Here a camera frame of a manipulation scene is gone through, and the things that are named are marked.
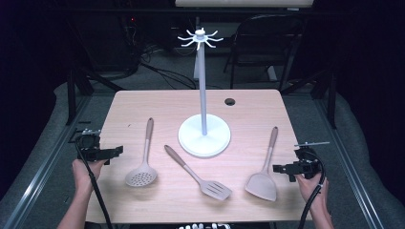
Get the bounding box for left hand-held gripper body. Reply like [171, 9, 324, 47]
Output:
[75, 128, 113, 162]

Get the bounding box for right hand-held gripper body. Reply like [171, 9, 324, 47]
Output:
[292, 141, 330, 179]

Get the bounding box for beige solid spatula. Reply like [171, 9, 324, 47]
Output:
[245, 126, 279, 202]

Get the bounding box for beige skimmer spoon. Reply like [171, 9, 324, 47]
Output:
[124, 117, 159, 188]

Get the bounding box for beige slotted spatula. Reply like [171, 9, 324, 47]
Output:
[163, 144, 233, 201]

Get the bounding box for white utensil rack stand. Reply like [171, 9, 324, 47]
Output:
[177, 27, 231, 159]

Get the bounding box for person's right hand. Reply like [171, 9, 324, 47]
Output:
[294, 173, 330, 212]

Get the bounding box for person's left hand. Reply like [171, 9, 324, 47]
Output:
[72, 157, 108, 196]

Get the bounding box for row of white keys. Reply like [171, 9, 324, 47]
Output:
[177, 222, 232, 229]

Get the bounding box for black folding chair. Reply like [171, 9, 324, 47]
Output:
[223, 13, 308, 93]

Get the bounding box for white board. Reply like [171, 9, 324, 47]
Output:
[175, 0, 315, 9]

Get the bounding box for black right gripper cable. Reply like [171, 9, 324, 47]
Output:
[297, 150, 328, 229]

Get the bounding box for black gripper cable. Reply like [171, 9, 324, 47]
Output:
[75, 139, 115, 229]
[297, 150, 328, 229]

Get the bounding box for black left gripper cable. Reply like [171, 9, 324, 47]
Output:
[75, 139, 115, 229]

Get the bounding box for aluminium floor rail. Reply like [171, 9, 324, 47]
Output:
[0, 94, 94, 229]
[313, 94, 387, 229]

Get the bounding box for black frame strut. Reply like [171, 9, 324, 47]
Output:
[65, 63, 126, 127]
[280, 68, 338, 130]

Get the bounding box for black floor cables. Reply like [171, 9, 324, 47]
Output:
[120, 15, 199, 91]

